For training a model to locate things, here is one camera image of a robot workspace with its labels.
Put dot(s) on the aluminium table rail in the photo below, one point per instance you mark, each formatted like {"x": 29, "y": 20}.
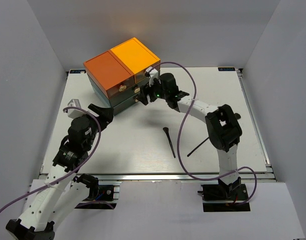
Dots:
{"x": 142, "y": 177}

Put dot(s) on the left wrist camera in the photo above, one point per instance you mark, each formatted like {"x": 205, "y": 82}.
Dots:
{"x": 74, "y": 112}

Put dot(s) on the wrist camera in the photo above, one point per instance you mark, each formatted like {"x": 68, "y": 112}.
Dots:
{"x": 151, "y": 73}
{"x": 74, "y": 112}

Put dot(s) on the thin black makeup brush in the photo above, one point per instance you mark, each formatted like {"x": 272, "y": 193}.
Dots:
{"x": 198, "y": 146}

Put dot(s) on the black logo sticker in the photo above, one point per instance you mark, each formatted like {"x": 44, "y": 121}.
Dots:
{"x": 226, "y": 69}

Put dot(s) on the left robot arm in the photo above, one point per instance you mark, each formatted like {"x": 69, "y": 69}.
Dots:
{"x": 63, "y": 190}

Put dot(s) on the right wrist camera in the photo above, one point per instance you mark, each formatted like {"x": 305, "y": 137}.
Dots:
{"x": 151, "y": 73}

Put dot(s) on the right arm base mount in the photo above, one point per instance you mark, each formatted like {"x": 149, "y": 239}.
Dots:
{"x": 215, "y": 199}

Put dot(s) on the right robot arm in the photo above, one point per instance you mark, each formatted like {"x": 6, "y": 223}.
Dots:
{"x": 222, "y": 125}

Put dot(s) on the small black round brush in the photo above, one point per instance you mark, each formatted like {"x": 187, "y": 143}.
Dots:
{"x": 166, "y": 131}

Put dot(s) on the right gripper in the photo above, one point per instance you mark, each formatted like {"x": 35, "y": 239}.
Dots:
{"x": 145, "y": 90}

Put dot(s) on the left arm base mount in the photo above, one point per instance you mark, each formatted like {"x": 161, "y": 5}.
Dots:
{"x": 101, "y": 196}

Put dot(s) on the stacked drawer organizer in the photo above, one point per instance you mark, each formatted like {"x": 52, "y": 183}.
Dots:
{"x": 117, "y": 74}

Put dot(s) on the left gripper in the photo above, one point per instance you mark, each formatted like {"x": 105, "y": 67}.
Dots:
{"x": 106, "y": 114}

